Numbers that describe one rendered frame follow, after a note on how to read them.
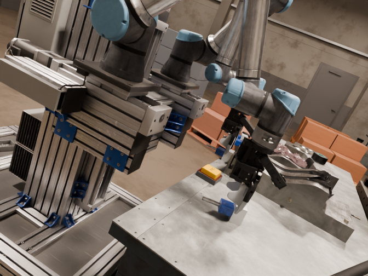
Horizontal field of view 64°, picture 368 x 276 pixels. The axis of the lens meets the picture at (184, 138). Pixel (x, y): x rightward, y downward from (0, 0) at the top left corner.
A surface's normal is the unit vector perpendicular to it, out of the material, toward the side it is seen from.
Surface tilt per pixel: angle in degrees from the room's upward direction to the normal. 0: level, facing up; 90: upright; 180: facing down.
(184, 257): 0
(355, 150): 90
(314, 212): 90
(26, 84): 90
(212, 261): 0
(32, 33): 90
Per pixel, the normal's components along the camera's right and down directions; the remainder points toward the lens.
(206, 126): -0.61, 0.01
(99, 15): -0.35, 0.26
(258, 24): 0.12, 0.25
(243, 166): -0.10, 0.28
